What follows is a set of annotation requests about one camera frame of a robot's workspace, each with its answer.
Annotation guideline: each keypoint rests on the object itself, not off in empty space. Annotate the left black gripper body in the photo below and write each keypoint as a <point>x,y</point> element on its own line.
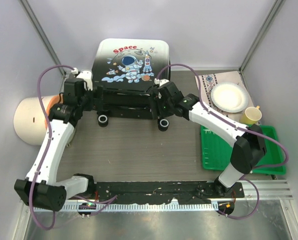
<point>90,103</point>

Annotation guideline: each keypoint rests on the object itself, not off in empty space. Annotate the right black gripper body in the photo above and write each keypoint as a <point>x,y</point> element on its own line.
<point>164,107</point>

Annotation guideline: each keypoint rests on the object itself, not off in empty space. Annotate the black white astronaut suitcase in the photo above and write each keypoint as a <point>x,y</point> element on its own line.
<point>124,85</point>

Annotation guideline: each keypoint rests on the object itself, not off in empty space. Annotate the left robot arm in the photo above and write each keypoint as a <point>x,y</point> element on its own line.
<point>40,188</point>

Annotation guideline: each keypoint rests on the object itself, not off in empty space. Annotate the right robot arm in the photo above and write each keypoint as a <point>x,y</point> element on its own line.
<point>247,141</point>

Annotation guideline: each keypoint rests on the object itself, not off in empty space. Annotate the orange swing lid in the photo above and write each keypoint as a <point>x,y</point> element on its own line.
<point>50,101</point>

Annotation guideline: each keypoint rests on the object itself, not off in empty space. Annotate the patterned placemat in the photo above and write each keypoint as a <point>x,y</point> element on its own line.
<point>208,81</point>

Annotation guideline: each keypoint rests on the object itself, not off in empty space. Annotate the white cylindrical bin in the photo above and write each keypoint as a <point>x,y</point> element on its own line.
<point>30,124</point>

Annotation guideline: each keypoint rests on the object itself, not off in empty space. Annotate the white paper plate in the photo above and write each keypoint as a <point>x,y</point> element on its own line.
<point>229,97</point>

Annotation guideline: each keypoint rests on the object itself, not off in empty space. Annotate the green plastic tray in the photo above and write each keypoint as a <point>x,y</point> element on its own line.
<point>217,154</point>

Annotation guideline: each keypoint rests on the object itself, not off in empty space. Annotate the yellow cup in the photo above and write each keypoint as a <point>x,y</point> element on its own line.
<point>251,115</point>

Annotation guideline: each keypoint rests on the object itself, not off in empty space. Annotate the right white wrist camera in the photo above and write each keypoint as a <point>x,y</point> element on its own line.
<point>159,82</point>

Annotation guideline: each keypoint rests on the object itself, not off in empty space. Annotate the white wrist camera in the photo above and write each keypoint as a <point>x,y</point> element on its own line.
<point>86,75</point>
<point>159,82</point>

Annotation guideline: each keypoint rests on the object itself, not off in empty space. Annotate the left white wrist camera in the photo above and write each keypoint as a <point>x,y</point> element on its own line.
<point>86,75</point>

